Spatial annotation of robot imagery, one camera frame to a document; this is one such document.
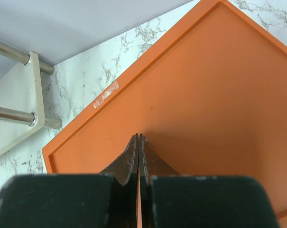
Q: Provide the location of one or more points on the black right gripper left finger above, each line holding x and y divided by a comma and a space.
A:
123, 202

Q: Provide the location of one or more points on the orange drawer box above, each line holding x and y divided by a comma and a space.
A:
210, 96

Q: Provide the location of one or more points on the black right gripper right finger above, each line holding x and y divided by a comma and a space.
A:
150, 163

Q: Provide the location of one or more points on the white two-tier shelf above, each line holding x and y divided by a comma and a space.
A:
21, 99

